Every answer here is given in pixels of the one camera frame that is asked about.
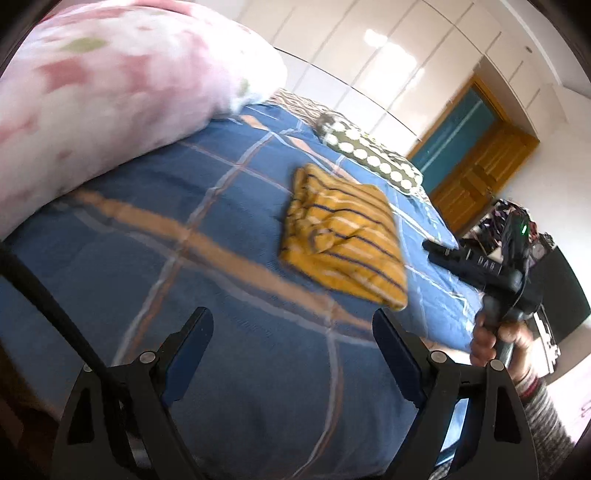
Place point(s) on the blue plaid bedsheet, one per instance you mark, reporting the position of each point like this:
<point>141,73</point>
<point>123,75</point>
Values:
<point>221,258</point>

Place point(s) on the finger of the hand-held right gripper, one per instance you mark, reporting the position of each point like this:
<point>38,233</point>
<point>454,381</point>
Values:
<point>442,254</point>

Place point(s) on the yellow striped small garment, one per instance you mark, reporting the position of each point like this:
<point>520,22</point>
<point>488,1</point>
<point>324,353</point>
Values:
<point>344,235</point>

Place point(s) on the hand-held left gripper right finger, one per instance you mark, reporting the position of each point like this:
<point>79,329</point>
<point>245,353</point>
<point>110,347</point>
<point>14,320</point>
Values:
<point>400,364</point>

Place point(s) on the green polka-dot pillow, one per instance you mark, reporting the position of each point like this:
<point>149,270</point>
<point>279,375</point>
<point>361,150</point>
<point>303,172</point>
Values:
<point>369,150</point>

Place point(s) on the pink floral pillow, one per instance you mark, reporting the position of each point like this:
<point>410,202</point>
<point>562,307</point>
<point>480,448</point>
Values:
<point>106,87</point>

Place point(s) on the person's right hand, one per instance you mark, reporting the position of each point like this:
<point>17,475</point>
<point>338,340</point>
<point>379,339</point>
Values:
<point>485,344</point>

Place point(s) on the white wardrobe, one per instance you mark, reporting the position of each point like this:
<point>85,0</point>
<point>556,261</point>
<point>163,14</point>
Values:
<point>397,60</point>

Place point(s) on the person's right forearm striped sleeve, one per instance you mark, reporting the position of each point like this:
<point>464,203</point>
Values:
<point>542,410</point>

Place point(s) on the grey diamond-patterned mattress pad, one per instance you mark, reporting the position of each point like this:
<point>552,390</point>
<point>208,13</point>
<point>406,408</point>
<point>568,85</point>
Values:
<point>291,99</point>

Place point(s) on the black flat furniture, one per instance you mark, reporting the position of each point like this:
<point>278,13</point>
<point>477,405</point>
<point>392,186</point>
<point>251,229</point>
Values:
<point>563,290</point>

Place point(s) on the wooden door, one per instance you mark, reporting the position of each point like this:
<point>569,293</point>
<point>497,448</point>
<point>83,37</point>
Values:
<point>480,161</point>

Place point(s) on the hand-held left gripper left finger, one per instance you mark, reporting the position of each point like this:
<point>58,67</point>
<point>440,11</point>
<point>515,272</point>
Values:
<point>183,367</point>

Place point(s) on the pile of colourful clutter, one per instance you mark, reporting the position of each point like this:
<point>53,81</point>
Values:
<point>496,226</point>

